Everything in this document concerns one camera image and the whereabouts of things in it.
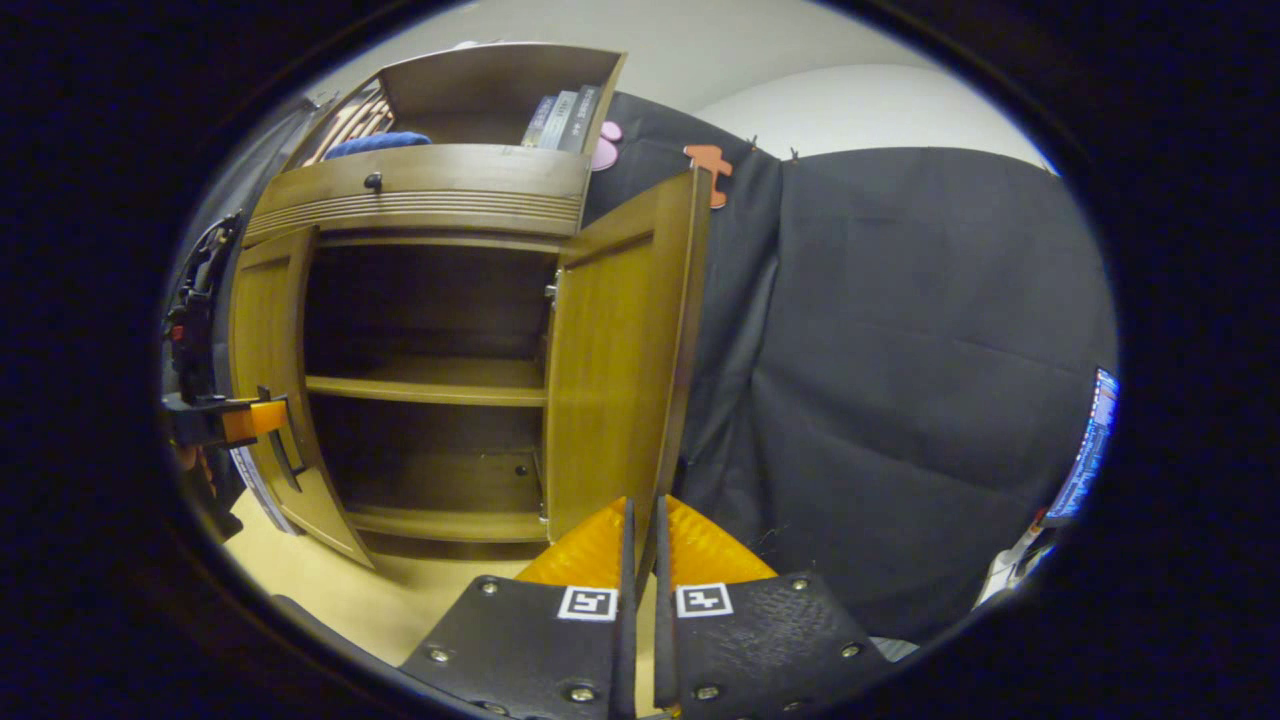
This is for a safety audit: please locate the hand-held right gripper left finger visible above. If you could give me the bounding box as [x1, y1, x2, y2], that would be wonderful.
[398, 497, 638, 720]

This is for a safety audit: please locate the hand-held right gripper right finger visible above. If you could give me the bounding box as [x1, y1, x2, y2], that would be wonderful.
[653, 495, 894, 716]

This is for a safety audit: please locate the black door handle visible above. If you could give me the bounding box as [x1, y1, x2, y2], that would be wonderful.
[265, 430, 304, 493]

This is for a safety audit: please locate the wooden cabinet door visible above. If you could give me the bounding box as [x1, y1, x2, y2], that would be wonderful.
[228, 228, 376, 569]
[543, 168, 713, 581]

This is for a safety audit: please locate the wooden double-door shoe cabinet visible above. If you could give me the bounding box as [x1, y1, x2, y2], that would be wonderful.
[228, 42, 628, 561]

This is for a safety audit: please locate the black equipment stand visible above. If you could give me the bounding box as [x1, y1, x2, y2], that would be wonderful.
[165, 215, 241, 401]

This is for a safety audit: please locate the wooden inner shelf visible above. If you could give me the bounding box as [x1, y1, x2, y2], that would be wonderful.
[305, 355, 549, 408]

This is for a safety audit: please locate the blue folded towel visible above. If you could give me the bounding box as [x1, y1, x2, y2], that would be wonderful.
[322, 131, 433, 161]

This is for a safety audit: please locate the white plastic device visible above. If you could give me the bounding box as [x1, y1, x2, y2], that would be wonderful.
[975, 520, 1056, 609]

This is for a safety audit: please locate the blue book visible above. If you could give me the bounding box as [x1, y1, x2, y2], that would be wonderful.
[520, 95, 556, 149]

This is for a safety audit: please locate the grey book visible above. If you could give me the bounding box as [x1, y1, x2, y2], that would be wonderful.
[540, 90, 579, 151]

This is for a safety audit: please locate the dark book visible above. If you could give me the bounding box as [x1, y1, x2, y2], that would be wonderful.
[558, 84, 603, 154]

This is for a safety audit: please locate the computer monitor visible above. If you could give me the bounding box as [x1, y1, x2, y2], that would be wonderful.
[1043, 367, 1121, 528]

